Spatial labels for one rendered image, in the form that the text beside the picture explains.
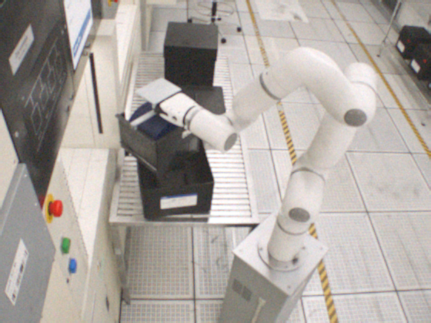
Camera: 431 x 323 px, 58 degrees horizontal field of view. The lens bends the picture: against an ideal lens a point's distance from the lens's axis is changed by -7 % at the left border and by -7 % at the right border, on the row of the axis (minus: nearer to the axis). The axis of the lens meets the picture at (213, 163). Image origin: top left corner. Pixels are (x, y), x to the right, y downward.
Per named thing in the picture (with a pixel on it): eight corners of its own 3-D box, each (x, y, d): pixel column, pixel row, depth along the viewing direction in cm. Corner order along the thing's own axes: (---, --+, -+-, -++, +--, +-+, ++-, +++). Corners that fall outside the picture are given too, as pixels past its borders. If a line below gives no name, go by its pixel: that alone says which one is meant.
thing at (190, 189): (143, 219, 160) (141, 191, 148) (136, 168, 178) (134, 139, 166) (212, 211, 166) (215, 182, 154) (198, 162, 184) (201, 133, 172)
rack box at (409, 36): (392, 45, 413) (400, 23, 394) (415, 48, 415) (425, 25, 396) (401, 60, 392) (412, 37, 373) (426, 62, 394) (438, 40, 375)
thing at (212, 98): (226, 138, 197) (229, 117, 188) (165, 137, 194) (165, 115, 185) (221, 101, 218) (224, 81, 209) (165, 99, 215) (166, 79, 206)
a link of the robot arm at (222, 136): (212, 106, 130) (193, 111, 123) (245, 126, 124) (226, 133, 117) (205, 128, 134) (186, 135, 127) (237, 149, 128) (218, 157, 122)
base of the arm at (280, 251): (315, 248, 156) (329, 221, 143) (287, 281, 146) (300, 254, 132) (276, 221, 164) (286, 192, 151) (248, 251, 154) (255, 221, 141)
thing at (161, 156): (154, 189, 146) (152, 120, 123) (118, 160, 155) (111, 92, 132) (201, 156, 159) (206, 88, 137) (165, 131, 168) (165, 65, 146)
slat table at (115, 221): (235, 304, 217) (260, 223, 163) (125, 304, 211) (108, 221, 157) (219, 142, 308) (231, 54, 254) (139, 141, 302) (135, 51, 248)
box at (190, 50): (214, 88, 225) (218, 48, 208) (162, 84, 224) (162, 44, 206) (214, 61, 246) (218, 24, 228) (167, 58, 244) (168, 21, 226)
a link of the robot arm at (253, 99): (285, 66, 116) (221, 116, 137) (256, 71, 105) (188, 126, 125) (302, 92, 116) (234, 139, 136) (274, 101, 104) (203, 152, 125)
